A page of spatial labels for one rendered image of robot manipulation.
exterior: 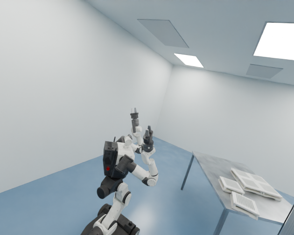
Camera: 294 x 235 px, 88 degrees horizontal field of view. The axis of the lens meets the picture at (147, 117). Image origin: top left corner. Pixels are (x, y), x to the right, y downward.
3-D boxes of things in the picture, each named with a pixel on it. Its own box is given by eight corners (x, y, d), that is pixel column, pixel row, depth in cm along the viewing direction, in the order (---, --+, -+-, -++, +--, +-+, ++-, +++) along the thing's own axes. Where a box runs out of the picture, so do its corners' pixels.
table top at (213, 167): (191, 152, 310) (192, 150, 309) (243, 165, 310) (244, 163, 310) (225, 210, 163) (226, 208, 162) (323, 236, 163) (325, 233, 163)
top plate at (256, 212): (231, 191, 186) (231, 190, 186) (254, 202, 177) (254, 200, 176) (233, 203, 164) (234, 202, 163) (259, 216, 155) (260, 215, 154)
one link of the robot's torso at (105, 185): (104, 202, 141) (108, 186, 138) (94, 194, 147) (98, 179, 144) (122, 188, 166) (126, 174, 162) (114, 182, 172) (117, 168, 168)
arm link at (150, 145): (139, 137, 113) (140, 149, 119) (152, 140, 110) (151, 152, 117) (145, 128, 123) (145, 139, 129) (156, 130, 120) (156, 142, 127)
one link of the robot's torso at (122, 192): (126, 205, 184) (115, 192, 150) (115, 197, 191) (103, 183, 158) (133, 194, 192) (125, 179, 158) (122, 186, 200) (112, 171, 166)
